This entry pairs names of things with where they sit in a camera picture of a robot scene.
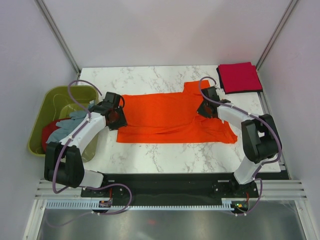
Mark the right aluminium frame post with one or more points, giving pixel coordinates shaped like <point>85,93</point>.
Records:
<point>276,33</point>

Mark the dark red t shirt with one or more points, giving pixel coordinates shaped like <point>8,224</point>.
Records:
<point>48,130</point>

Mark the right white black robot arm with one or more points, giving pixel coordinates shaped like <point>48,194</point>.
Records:
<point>260,139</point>

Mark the white slotted cable duct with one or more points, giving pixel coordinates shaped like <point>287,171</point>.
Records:
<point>100,205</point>

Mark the olive green plastic bin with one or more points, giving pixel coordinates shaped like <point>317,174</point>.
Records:
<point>58,103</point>

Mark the left aluminium frame post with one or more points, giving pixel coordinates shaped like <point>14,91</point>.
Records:
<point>43,8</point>

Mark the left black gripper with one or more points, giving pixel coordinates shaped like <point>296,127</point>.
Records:
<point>122,122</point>

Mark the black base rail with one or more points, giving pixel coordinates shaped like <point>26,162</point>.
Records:
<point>172,189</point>

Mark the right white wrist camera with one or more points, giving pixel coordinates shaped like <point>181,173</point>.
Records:
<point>221,94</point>

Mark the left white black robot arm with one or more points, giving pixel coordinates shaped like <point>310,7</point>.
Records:
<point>63,159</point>

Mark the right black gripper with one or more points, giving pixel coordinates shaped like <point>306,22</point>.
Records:
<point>200,110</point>

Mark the orange t shirt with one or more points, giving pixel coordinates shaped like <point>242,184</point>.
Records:
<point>172,118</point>

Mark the light blue t shirt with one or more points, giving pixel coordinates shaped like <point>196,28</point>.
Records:
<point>67,126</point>

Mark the aluminium frame post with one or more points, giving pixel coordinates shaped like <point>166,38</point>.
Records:
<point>43,8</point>
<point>276,33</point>

